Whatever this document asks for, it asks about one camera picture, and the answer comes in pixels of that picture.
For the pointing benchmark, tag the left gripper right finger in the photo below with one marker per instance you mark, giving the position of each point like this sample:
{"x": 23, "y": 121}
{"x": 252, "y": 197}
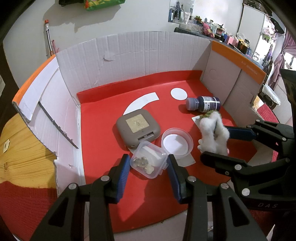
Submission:
{"x": 214, "y": 212}

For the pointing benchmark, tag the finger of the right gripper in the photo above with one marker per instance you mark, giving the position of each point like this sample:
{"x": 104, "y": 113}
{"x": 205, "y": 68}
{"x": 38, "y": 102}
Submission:
{"x": 249, "y": 133}
{"x": 238, "y": 170}

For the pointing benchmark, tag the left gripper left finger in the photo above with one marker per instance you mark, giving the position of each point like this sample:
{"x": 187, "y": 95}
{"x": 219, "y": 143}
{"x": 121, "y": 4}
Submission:
{"x": 65, "y": 219}

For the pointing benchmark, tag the white fluffy star scrunchie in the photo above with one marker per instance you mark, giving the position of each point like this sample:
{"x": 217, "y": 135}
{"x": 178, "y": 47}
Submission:
{"x": 214, "y": 135}

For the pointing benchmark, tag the clear small plastic box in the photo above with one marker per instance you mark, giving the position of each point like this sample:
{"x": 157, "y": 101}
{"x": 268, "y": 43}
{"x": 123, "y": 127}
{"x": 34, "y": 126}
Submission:
{"x": 149, "y": 160}

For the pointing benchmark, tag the red knitted table mat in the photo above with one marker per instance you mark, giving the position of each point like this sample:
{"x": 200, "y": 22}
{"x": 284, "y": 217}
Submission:
{"x": 28, "y": 189}

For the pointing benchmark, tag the small green fuzzy scrunchie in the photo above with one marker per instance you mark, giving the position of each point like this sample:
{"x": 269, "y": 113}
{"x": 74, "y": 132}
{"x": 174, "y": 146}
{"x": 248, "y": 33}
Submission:
{"x": 207, "y": 114}

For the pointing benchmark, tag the clear round lid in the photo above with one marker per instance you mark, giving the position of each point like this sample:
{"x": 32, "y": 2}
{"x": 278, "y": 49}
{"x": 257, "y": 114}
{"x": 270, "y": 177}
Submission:
{"x": 177, "y": 142}

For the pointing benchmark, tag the dark purple bottle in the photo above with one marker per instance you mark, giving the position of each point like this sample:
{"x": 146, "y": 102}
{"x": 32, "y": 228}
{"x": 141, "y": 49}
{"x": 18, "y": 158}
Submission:
{"x": 203, "y": 104}

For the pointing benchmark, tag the red felt box liner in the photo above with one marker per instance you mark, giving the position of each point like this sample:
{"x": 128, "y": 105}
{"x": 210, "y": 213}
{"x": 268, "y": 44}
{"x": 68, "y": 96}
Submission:
{"x": 148, "y": 196}

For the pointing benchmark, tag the purple curtain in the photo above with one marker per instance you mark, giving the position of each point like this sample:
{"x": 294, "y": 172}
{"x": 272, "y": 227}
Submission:
{"x": 288, "y": 47}

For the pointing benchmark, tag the orange white cardboard box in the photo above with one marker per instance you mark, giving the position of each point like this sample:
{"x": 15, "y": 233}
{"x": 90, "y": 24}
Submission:
{"x": 72, "y": 101}

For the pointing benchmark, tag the grey square case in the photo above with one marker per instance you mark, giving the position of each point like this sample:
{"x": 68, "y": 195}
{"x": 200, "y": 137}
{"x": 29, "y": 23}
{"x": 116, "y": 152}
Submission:
{"x": 137, "y": 126}

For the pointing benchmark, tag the white tall cabinet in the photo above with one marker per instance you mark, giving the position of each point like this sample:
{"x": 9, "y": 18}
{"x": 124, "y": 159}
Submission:
{"x": 253, "y": 25}

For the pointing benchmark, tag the green snack bag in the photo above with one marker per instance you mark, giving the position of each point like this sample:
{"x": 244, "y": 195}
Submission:
{"x": 91, "y": 5}

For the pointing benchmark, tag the orange grey broom handle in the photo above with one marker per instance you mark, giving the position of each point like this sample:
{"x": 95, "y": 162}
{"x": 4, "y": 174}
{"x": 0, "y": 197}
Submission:
{"x": 51, "y": 43}

